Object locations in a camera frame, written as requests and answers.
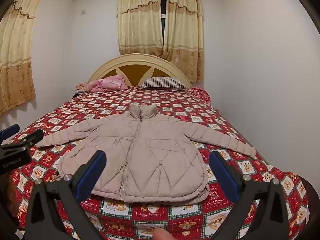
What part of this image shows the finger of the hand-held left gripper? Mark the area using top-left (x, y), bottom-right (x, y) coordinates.
top-left (0, 123), bottom-right (20, 142)
top-left (0, 129), bottom-right (44, 153)

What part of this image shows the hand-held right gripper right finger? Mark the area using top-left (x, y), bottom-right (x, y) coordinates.
top-left (209, 151), bottom-right (298, 240)

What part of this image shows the beige puffer jacket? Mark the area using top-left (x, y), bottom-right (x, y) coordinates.
top-left (36, 104), bottom-right (257, 204)

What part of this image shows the red printed bed quilt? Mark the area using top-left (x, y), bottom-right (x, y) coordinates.
top-left (7, 85), bottom-right (311, 240)

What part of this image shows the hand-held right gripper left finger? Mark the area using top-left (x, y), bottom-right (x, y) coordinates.
top-left (24, 150), bottom-right (107, 240)

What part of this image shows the cream patterned window curtain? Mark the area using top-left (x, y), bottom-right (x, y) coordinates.
top-left (117, 0), bottom-right (167, 56)
top-left (162, 0), bottom-right (204, 83)

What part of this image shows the cream wooden headboard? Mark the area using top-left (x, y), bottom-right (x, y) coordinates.
top-left (87, 54), bottom-right (193, 89)

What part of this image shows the person's right hand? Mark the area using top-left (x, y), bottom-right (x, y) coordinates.
top-left (152, 227), bottom-right (173, 240)

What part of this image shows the cream patterned wall curtain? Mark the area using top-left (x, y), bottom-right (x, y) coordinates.
top-left (0, 0), bottom-right (46, 116)

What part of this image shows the pink folded blanket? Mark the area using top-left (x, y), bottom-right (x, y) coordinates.
top-left (75, 74), bottom-right (129, 94)

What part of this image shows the striped pillow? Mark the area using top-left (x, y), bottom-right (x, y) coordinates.
top-left (140, 77), bottom-right (189, 90)

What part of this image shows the red crumpled cloth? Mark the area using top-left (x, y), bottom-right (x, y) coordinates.
top-left (192, 87), bottom-right (213, 104)

